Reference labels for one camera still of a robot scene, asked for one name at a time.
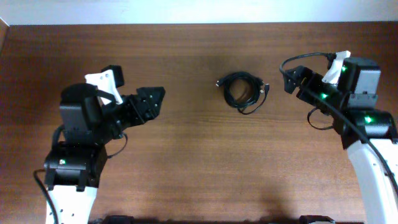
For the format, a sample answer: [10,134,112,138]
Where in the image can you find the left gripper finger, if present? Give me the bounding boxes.
[141,101,160,122]
[137,86,165,108]

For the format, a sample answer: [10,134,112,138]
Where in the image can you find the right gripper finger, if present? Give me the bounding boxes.
[285,65,311,82]
[284,79,301,94]

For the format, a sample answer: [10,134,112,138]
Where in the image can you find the thick black usb cable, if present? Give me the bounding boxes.
[216,71,270,110]

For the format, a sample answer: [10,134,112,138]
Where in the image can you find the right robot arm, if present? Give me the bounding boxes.
[279,53,397,223]

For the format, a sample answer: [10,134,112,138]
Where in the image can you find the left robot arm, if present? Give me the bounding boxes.
[35,83,165,223]

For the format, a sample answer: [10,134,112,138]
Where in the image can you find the black base block left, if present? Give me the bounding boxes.
[88,215,134,224]

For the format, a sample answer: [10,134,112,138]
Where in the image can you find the black base block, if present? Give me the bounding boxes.
[298,215,336,224]
[88,215,134,224]

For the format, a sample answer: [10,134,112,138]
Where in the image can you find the black base block right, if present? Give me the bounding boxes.
[298,215,336,224]

